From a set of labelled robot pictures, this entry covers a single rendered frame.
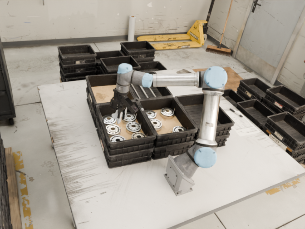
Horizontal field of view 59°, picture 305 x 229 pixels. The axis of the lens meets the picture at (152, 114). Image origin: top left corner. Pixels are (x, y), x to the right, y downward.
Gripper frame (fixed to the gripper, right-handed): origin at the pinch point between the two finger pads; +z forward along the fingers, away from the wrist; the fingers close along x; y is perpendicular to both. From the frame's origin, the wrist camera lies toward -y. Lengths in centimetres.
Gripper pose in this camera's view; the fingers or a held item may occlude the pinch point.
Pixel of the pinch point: (121, 120)
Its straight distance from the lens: 163.7
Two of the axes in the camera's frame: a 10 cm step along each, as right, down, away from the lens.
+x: -3.9, 4.3, -8.2
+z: -1.7, 8.4, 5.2
